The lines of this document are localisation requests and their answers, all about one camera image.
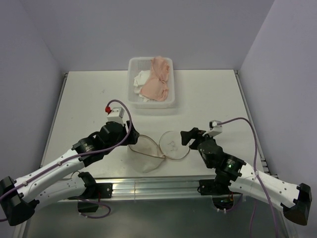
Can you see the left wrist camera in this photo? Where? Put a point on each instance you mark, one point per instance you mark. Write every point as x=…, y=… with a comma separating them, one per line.
x=115, y=114

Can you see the aluminium mounting rail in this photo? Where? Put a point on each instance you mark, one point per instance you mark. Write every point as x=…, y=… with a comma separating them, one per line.
x=123, y=189

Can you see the white bra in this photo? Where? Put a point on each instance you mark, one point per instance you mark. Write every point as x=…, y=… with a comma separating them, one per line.
x=139, y=82

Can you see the pink bra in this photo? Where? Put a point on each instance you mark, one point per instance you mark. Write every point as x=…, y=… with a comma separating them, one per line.
x=156, y=87

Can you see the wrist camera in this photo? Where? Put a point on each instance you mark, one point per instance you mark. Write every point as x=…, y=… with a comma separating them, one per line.
x=115, y=114
x=215, y=129

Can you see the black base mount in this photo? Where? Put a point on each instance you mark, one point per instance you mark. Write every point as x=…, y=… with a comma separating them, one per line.
x=224, y=197
x=89, y=203

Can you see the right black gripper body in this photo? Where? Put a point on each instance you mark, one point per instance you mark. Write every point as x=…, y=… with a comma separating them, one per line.
x=199, y=150

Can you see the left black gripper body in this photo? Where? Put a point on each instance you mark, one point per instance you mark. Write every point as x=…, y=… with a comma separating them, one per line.
x=121, y=137

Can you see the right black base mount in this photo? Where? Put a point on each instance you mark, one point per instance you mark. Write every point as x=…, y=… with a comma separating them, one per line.
x=224, y=197

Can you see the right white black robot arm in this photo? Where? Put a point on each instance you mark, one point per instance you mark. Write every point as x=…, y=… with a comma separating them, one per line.
x=235, y=175

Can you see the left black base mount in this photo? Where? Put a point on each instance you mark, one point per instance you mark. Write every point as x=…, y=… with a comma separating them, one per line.
x=89, y=203

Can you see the mesh laundry bag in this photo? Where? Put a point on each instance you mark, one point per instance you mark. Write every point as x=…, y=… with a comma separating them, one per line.
x=147, y=155

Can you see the white plastic basket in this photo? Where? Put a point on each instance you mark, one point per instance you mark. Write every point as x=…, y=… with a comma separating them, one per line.
x=144, y=63

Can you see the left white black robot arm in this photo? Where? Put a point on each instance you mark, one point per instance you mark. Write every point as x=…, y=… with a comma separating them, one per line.
x=21, y=197

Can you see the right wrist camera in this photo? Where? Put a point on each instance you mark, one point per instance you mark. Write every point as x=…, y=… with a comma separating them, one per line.
x=215, y=129

